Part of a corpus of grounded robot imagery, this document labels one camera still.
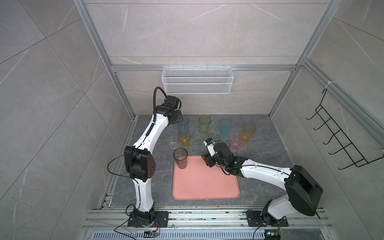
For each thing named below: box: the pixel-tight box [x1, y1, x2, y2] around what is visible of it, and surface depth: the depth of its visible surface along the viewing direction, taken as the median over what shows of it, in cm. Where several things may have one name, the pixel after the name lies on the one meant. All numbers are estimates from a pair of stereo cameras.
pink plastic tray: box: [172, 155, 240, 201], surface depth 86 cm
